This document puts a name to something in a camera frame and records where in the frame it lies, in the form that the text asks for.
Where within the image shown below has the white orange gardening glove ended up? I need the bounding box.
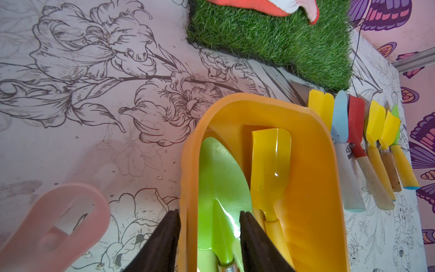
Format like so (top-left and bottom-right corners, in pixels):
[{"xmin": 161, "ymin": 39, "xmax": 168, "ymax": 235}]
[{"xmin": 209, "ymin": 0, "xmax": 320, "ymax": 24}]

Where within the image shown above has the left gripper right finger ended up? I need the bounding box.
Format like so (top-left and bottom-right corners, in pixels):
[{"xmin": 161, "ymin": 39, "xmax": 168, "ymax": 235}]
[{"xmin": 240, "ymin": 211, "xmax": 295, "ymax": 272}]

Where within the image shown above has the green artificial grass mat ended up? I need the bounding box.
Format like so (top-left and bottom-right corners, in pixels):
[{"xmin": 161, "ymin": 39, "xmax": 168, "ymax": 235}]
[{"xmin": 187, "ymin": 1, "xmax": 353, "ymax": 92}]

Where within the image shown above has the yellow shovel blue-tipped handle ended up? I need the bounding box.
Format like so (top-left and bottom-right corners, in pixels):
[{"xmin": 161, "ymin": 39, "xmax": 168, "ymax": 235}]
[{"xmin": 308, "ymin": 89, "xmax": 334, "ymax": 131}]

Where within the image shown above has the yellow plastic storage box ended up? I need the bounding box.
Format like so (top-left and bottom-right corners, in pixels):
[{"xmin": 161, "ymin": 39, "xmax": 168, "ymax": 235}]
[{"xmin": 177, "ymin": 93, "xmax": 350, "ymax": 272}]

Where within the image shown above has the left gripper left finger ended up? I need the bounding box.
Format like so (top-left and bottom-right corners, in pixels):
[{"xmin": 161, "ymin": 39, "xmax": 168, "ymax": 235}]
[{"xmin": 125, "ymin": 209, "xmax": 180, "ymax": 272}]

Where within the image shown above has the green trowel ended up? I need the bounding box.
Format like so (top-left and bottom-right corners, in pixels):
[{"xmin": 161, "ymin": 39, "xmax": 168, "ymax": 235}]
[
  {"xmin": 390, "ymin": 104, "xmax": 420, "ymax": 192},
  {"xmin": 197, "ymin": 137, "xmax": 252, "ymax": 272}
]

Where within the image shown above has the light blue trowel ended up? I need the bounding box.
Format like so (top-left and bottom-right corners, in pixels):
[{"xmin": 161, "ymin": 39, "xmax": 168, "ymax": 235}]
[{"xmin": 331, "ymin": 90, "xmax": 366, "ymax": 213}]

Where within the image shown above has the red shovel wooden handle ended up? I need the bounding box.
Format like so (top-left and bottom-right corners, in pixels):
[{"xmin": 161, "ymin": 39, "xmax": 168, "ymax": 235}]
[{"xmin": 348, "ymin": 95, "xmax": 394, "ymax": 211}]

